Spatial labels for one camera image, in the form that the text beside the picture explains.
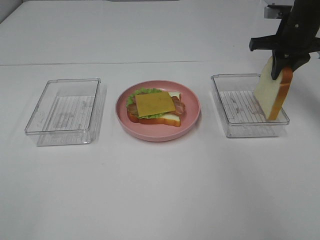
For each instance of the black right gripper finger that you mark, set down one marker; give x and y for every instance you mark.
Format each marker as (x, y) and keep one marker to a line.
(298, 60)
(280, 60)

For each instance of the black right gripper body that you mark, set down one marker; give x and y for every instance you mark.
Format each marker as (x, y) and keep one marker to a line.
(296, 34)

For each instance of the bread slice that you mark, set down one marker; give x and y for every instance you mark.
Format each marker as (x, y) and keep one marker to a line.
(167, 119)
(270, 93)

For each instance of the bacon strip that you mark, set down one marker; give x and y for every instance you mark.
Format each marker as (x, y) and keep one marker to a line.
(179, 106)
(132, 106)

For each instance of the yellow cheese slice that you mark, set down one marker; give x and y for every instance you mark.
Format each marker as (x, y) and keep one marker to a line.
(154, 103)

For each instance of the green lettuce leaf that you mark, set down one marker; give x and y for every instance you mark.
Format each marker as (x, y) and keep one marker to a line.
(143, 91)

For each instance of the right clear plastic container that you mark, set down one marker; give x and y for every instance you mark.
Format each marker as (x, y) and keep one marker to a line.
(240, 113)

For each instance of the clear plastic container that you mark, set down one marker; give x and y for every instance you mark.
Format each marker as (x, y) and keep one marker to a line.
(240, 113)
(67, 113)

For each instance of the pink round plate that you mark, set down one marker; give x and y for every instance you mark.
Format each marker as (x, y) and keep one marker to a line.
(159, 132)

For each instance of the left clear plastic container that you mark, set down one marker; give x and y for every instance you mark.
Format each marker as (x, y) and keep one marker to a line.
(67, 113)

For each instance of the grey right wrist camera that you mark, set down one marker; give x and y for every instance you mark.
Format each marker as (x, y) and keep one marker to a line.
(274, 11)

